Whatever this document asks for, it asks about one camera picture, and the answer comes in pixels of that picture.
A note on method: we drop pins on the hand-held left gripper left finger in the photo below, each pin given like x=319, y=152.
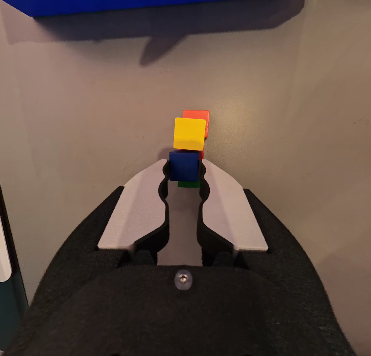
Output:
x=133, y=214

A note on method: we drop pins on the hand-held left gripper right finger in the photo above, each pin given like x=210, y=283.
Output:
x=232, y=214

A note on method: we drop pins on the green cube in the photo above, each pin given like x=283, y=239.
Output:
x=188, y=184

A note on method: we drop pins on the blue cube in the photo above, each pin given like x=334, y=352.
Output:
x=184, y=166

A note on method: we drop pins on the red cube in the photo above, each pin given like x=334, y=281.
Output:
x=202, y=150

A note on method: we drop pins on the yellow cube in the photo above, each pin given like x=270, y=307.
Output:
x=190, y=133

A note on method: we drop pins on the orange cube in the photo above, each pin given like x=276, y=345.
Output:
x=203, y=114

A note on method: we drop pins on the black rectangular table panel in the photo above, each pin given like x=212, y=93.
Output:
x=11, y=309

